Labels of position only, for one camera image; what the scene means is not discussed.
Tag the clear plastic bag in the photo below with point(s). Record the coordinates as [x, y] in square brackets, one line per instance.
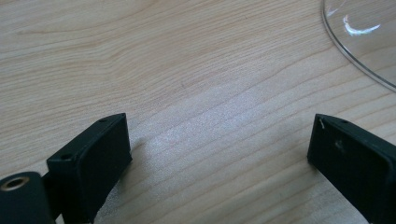
[370, 40]

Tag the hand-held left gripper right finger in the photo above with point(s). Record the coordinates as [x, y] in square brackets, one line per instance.
[358, 161]

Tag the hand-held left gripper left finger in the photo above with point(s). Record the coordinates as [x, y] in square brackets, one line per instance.
[93, 161]

